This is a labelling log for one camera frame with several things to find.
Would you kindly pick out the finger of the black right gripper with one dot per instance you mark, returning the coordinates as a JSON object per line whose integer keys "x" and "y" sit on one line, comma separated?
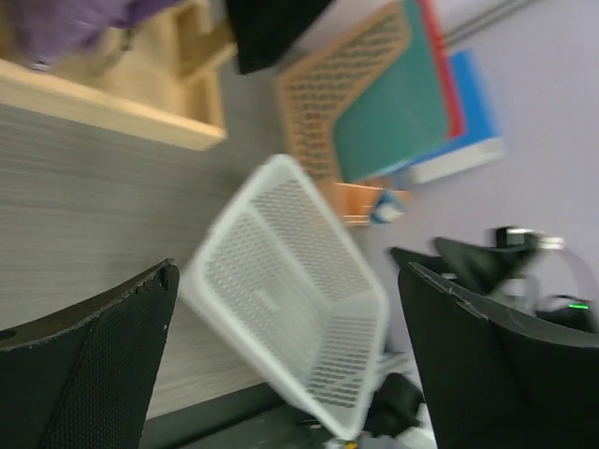
{"x": 482, "y": 269}
{"x": 403, "y": 258}

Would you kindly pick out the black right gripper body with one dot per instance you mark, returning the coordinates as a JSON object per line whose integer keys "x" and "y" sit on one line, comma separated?
{"x": 520, "y": 238}

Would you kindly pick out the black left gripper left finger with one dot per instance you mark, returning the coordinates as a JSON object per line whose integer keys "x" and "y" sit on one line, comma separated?
{"x": 83, "y": 377}

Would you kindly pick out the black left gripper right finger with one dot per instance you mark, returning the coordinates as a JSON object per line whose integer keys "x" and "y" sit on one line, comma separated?
{"x": 494, "y": 377}

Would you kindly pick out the black trousers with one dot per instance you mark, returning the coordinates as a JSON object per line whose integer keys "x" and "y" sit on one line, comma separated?
{"x": 266, "y": 29}

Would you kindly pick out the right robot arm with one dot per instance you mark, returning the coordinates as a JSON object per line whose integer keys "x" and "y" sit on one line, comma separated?
{"x": 523, "y": 294}

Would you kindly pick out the blue binder folder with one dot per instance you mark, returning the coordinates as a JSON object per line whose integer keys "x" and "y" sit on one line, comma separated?
{"x": 480, "y": 142}

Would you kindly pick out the white plastic mesh basket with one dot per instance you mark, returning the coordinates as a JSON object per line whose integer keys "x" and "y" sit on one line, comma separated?
{"x": 279, "y": 278}

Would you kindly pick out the red folder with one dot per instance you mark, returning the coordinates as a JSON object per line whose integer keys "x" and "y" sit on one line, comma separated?
{"x": 447, "y": 82}

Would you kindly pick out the peach plastic file organizer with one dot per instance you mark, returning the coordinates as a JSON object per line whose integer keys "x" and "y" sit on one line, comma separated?
{"x": 314, "y": 92}

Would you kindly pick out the wooden clothes rack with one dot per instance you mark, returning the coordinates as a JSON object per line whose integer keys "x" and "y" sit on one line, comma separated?
{"x": 158, "y": 82}

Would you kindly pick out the purple garment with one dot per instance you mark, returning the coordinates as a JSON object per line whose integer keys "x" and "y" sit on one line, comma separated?
{"x": 46, "y": 32}

